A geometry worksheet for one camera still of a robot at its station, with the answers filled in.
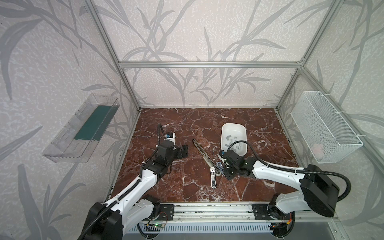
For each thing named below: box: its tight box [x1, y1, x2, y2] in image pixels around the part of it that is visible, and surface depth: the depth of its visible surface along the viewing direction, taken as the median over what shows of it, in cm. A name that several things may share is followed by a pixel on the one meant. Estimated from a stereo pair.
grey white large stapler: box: [192, 138, 222, 177], surface depth 93 cm
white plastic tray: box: [220, 122, 248, 157], surface depth 104 cm
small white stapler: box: [210, 167, 217, 189], surface depth 86 cm
